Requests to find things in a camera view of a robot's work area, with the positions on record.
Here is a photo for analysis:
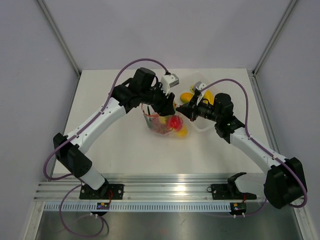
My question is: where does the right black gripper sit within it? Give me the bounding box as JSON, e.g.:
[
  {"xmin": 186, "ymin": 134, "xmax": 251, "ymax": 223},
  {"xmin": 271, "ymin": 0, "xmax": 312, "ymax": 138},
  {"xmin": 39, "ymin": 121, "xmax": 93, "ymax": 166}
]
[{"xmin": 176, "ymin": 94, "xmax": 222, "ymax": 123}]

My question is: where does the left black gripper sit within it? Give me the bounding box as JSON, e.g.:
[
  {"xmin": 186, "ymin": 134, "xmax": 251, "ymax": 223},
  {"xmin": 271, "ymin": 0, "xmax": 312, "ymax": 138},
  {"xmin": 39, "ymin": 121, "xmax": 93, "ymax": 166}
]
[{"xmin": 140, "ymin": 82, "xmax": 175, "ymax": 117}]

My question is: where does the red apple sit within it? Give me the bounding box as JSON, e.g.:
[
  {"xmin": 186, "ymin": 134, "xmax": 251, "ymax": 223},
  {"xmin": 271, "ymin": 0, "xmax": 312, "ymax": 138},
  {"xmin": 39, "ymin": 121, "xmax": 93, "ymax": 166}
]
[{"xmin": 166, "ymin": 115, "xmax": 183, "ymax": 132}]

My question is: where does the clear orange-zip bag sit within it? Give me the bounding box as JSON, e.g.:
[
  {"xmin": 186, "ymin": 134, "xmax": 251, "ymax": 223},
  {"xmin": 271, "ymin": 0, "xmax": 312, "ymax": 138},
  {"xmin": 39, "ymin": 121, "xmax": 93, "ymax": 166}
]
[{"xmin": 141, "ymin": 104, "xmax": 189, "ymax": 138}]

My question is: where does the yellow bell pepper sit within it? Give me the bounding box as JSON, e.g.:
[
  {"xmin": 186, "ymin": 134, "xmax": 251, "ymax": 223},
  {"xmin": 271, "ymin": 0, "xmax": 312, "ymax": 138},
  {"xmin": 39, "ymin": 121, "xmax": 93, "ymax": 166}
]
[{"xmin": 175, "ymin": 126, "xmax": 188, "ymax": 138}]

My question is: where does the yellow lemon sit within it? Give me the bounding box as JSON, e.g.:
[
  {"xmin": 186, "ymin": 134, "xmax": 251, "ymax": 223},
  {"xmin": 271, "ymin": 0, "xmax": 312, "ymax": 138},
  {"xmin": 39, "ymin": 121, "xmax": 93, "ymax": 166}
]
[{"xmin": 158, "ymin": 116, "xmax": 168, "ymax": 125}]

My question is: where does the purple grape bunch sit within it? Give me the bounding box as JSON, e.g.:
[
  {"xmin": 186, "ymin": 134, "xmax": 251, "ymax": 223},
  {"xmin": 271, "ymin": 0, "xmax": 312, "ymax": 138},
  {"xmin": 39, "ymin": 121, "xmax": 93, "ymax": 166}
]
[{"xmin": 151, "ymin": 122, "xmax": 171, "ymax": 135}]

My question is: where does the green spring onion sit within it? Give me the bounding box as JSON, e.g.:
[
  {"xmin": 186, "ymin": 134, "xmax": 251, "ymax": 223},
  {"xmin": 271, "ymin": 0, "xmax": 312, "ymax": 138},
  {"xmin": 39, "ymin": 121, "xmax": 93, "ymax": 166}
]
[{"xmin": 146, "ymin": 105, "xmax": 153, "ymax": 129}]

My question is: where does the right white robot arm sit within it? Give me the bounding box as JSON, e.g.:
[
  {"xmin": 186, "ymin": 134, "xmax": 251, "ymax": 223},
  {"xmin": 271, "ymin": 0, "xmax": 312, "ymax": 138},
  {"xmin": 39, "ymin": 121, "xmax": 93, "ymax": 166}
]
[{"xmin": 176, "ymin": 93, "xmax": 308, "ymax": 209}]

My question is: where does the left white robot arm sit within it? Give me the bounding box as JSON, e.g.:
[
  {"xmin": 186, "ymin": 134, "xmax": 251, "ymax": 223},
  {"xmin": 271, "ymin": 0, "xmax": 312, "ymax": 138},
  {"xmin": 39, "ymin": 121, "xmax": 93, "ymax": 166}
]
[{"xmin": 53, "ymin": 67, "xmax": 179, "ymax": 199}]

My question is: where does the green orange mango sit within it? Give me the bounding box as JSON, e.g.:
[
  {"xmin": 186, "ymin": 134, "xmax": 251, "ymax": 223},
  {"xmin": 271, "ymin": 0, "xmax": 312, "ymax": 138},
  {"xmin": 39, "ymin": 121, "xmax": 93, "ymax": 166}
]
[{"xmin": 180, "ymin": 92, "xmax": 194, "ymax": 104}]

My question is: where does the yellow banana bunch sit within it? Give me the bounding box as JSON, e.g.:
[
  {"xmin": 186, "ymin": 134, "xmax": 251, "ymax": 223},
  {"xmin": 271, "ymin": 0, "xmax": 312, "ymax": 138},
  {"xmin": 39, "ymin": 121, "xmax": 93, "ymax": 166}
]
[{"xmin": 190, "ymin": 85, "xmax": 214, "ymax": 105}]

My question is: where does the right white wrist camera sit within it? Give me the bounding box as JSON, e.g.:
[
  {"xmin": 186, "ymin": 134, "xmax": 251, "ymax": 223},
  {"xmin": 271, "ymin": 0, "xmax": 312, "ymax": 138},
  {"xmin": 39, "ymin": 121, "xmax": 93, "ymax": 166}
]
[{"xmin": 193, "ymin": 81, "xmax": 207, "ymax": 105}]

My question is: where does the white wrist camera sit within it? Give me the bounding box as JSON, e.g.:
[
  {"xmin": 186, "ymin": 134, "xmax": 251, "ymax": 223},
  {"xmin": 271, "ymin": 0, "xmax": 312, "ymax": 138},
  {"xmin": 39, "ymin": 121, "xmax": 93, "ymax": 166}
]
[
  {"xmin": 160, "ymin": 73, "xmax": 180, "ymax": 94},
  {"xmin": 193, "ymin": 81, "xmax": 207, "ymax": 105}
]

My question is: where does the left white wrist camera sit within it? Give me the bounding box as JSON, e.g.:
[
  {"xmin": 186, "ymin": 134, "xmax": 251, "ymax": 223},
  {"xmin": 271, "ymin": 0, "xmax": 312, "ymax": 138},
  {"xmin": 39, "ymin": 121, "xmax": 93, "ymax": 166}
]
[{"xmin": 160, "ymin": 73, "xmax": 180, "ymax": 94}]

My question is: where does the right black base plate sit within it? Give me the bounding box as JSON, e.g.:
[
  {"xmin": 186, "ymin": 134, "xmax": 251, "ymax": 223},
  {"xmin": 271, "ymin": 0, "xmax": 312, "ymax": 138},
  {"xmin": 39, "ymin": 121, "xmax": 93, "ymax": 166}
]
[{"xmin": 206, "ymin": 183, "xmax": 257, "ymax": 201}]

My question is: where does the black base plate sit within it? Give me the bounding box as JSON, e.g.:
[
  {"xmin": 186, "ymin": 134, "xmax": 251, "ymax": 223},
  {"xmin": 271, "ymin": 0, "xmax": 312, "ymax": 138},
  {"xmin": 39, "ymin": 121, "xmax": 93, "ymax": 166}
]
[
  {"xmin": 79, "ymin": 183, "xmax": 125, "ymax": 200},
  {"xmin": 206, "ymin": 183, "xmax": 257, "ymax": 201}
]

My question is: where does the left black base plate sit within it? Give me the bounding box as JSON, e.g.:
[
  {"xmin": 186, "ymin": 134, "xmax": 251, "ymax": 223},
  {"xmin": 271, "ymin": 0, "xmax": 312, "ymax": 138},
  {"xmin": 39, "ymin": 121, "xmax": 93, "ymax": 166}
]
[{"xmin": 79, "ymin": 183, "xmax": 125, "ymax": 200}]

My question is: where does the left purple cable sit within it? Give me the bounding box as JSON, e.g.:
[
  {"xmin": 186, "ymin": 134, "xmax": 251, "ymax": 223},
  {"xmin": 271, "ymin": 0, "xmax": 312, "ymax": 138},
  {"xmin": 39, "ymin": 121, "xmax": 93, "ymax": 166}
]
[{"xmin": 43, "ymin": 58, "xmax": 169, "ymax": 181}]

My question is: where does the aluminium mounting rail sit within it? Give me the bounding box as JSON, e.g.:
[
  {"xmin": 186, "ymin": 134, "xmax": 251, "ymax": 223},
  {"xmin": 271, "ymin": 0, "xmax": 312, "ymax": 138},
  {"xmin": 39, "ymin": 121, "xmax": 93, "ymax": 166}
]
[{"xmin": 33, "ymin": 173, "xmax": 305, "ymax": 202}]

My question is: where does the right aluminium frame post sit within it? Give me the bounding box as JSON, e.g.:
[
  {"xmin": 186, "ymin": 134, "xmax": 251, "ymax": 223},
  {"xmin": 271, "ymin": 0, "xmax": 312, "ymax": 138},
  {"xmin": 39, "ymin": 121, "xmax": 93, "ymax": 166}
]
[{"xmin": 252, "ymin": 0, "xmax": 300, "ymax": 77}]

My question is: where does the aluminium frame post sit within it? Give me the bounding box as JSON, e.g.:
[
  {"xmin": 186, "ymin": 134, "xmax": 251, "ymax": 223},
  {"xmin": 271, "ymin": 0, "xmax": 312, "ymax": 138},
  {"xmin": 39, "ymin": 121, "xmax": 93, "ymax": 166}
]
[
  {"xmin": 252, "ymin": 0, "xmax": 300, "ymax": 77},
  {"xmin": 35, "ymin": 0, "xmax": 82, "ymax": 79}
]

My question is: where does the white slotted cable duct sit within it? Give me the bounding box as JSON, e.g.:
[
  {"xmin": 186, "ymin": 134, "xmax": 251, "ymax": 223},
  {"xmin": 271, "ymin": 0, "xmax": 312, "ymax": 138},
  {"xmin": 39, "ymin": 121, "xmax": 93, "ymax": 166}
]
[{"xmin": 44, "ymin": 202, "xmax": 231, "ymax": 213}]

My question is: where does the left aluminium frame post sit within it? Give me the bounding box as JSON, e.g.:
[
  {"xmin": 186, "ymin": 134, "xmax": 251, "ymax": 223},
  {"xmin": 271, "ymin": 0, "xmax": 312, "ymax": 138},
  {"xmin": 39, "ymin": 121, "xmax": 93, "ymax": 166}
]
[{"xmin": 35, "ymin": 0, "xmax": 82, "ymax": 79}]

